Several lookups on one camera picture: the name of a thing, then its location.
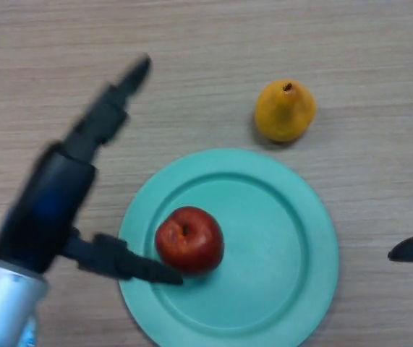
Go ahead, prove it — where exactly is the red apple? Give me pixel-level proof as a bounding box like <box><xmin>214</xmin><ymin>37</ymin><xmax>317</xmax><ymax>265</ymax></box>
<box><xmin>154</xmin><ymin>206</ymin><xmax>224</xmax><ymax>275</ymax></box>

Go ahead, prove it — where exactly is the yellow pear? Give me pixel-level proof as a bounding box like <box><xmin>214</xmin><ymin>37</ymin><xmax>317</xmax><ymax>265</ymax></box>
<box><xmin>254</xmin><ymin>78</ymin><xmax>317</xmax><ymax>142</ymax></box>

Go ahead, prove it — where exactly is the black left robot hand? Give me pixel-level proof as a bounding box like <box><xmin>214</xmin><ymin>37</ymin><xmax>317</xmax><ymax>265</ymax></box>
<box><xmin>0</xmin><ymin>52</ymin><xmax>184</xmax><ymax>286</ymax></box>

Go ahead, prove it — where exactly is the green round plate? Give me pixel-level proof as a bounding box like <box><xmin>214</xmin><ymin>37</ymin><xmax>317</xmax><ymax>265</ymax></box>
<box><xmin>118</xmin><ymin>147</ymin><xmax>340</xmax><ymax>337</ymax></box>

